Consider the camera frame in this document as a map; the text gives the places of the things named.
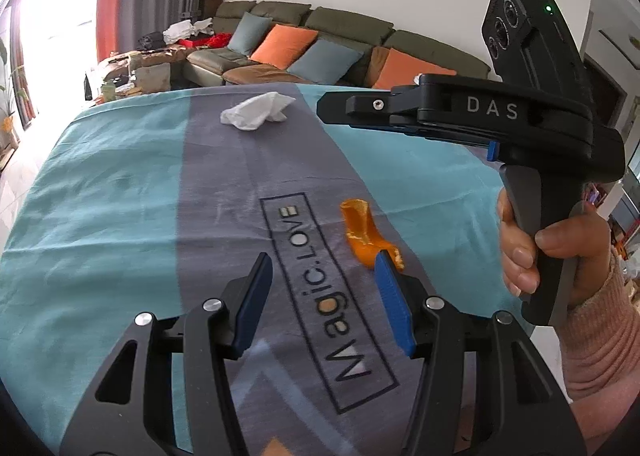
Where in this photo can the white clothes pile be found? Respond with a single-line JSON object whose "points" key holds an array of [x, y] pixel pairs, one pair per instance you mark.
{"points": [[185, 30]]}

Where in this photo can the person's brown garment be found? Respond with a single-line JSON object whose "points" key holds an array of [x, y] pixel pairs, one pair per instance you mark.
{"points": [[610, 431]]}

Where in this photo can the crumpled white tissue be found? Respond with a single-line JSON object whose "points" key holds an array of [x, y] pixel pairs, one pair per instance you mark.
{"points": [[255, 111]]}

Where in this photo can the cluttered coffee table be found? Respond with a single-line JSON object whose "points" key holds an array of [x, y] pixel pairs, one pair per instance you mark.
{"points": [[130, 76]]}

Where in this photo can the grey and orange curtain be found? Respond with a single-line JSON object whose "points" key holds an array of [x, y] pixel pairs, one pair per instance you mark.
{"points": [[25, 91]]}

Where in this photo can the brown seat cushion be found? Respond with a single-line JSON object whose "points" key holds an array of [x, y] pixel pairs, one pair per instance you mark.
{"points": [[260, 75]]}

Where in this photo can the cluttered shelf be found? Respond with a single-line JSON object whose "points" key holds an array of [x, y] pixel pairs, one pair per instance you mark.
{"points": [[627, 216]]}

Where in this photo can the person's right forearm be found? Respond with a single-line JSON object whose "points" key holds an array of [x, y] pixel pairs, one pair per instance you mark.
{"points": [[600, 346]]}

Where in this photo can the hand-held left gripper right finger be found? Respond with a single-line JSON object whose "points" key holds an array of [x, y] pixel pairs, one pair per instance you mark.
{"points": [[395, 306]]}

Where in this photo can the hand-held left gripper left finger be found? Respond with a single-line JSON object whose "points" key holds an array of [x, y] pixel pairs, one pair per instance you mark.
{"points": [[250, 306]]}

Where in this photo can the teal and grey tablecloth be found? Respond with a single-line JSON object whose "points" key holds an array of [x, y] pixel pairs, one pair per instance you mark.
{"points": [[125, 236]]}

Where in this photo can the brown cardboard box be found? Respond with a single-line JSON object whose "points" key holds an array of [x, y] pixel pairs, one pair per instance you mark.
{"points": [[211, 2]]}

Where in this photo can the blue-grey pillow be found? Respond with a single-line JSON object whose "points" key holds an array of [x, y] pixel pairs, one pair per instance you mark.
{"points": [[247, 33], [325, 62]]}

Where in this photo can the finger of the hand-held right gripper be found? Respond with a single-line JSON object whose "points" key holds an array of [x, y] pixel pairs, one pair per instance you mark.
{"points": [[360, 108]]}

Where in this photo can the green sofa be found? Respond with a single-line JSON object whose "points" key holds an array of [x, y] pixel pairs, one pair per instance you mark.
{"points": [[350, 23]]}

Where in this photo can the orange pillow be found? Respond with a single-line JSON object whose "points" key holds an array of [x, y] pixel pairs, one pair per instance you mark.
{"points": [[282, 47], [405, 72]]}

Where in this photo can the person's right hand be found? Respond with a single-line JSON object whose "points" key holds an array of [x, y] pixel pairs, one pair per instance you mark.
{"points": [[570, 238]]}

